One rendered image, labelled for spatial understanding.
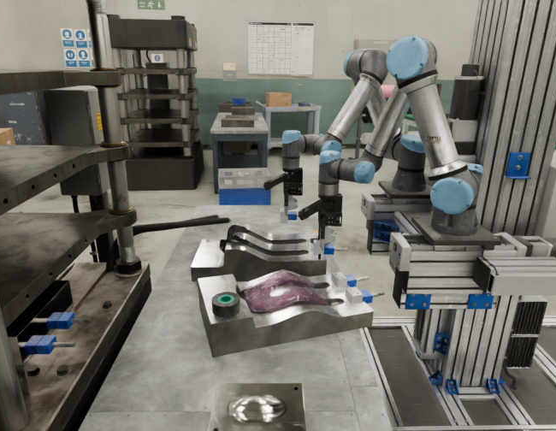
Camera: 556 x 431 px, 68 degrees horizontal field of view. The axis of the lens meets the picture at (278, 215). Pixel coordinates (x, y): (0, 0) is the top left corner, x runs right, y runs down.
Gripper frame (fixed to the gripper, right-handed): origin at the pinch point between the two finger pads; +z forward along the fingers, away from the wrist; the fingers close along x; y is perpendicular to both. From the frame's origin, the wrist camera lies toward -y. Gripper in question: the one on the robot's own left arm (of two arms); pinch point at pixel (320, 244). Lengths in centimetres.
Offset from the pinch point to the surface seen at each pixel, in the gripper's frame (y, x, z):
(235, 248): -31.4, -6.7, -1.2
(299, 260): -8.0, -6.5, 3.7
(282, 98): -2, 592, -7
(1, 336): -74, -71, -11
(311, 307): -6.5, -39.1, 2.9
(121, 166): -73, 3, -29
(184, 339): -44, -42, 12
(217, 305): -33, -46, -2
